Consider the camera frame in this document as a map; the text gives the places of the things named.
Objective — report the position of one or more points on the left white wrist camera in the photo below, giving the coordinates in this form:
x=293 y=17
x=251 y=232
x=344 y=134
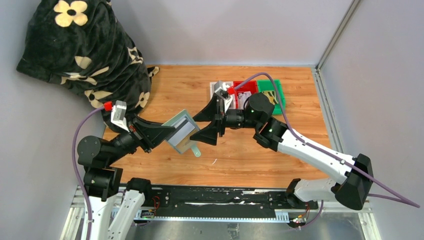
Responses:
x=116 y=115

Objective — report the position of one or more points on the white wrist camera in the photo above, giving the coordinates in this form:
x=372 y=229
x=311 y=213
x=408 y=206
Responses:
x=222 y=89
x=116 y=115

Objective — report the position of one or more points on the gold cards in green bin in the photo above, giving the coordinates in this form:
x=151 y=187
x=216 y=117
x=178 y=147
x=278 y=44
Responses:
x=272 y=96

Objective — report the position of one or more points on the red plastic bin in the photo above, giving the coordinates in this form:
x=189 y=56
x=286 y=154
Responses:
x=251 y=87

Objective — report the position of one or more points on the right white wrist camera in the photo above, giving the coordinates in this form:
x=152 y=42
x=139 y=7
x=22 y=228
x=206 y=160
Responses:
x=222 y=89

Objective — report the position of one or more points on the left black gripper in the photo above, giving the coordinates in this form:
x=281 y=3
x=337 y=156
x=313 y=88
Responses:
x=139 y=133

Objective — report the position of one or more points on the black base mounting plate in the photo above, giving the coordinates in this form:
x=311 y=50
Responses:
x=220 y=203

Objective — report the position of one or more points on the white plastic bin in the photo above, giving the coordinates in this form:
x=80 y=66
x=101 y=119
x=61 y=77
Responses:
x=211 y=91

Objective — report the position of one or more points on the green plastic bin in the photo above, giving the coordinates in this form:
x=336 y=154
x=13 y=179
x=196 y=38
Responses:
x=266 y=87

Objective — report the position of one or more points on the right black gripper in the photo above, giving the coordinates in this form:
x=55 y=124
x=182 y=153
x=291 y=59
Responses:
x=220 y=118

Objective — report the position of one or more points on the white cards in red bin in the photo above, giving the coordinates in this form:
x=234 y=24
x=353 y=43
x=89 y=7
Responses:
x=242 y=97

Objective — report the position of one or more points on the black floral blanket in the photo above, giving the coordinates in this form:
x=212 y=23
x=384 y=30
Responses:
x=81 y=46

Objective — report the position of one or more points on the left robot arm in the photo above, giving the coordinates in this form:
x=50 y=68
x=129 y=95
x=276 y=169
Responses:
x=101 y=181

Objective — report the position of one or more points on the aluminium frame rail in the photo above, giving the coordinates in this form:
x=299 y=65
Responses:
x=331 y=221

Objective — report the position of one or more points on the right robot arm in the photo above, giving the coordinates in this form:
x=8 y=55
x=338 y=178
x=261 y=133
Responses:
x=348 y=180

